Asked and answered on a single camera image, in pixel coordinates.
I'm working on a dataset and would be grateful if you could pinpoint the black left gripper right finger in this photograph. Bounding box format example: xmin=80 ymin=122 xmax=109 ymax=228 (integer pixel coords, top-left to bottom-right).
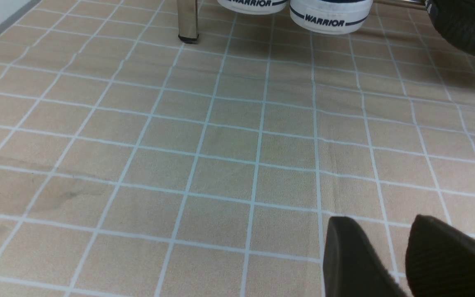
xmin=405 ymin=214 xmax=475 ymax=297

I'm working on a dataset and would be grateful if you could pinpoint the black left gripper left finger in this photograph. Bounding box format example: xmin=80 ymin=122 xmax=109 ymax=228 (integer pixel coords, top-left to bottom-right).
xmin=323 ymin=216 xmax=407 ymax=297

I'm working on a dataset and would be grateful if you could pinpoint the left all-black sneaker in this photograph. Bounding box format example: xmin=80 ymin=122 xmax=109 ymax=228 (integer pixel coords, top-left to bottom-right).
xmin=424 ymin=0 xmax=475 ymax=56

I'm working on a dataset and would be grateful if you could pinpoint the right navy canvas sneaker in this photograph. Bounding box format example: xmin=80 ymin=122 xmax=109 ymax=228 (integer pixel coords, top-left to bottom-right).
xmin=289 ymin=0 xmax=373 ymax=35

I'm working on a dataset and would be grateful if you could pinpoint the navy canvas sneaker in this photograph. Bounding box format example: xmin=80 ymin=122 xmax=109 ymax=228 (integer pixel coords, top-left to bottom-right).
xmin=217 ymin=0 xmax=289 ymax=15
xmin=289 ymin=0 xmax=373 ymax=35

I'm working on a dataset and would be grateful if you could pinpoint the beige checkered floor mat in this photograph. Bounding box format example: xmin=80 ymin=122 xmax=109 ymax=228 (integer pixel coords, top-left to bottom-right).
xmin=0 ymin=0 xmax=475 ymax=297

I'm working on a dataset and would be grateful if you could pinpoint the left navy canvas sneaker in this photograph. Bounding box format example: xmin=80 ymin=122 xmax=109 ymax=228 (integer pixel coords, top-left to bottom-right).
xmin=217 ymin=0 xmax=289 ymax=15

